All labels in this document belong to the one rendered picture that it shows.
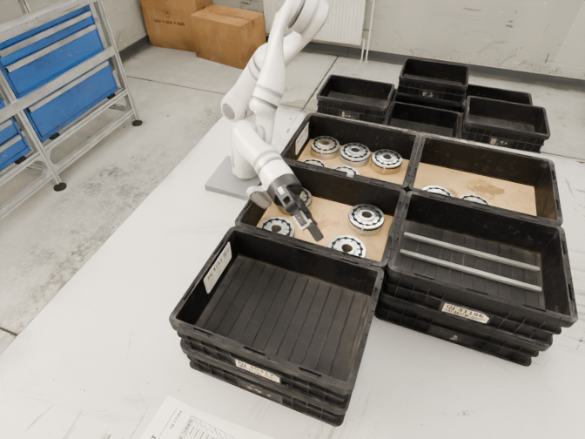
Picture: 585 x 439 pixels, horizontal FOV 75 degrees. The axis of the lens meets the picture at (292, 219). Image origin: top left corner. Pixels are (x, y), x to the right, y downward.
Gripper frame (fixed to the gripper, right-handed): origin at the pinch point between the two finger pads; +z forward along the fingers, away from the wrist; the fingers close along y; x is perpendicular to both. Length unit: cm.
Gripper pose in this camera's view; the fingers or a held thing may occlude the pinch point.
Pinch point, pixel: (312, 232)
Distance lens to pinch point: 81.6
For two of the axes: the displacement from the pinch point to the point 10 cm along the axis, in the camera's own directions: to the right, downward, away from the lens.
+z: 4.7, 7.5, -4.7
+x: -8.0, 5.9, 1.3
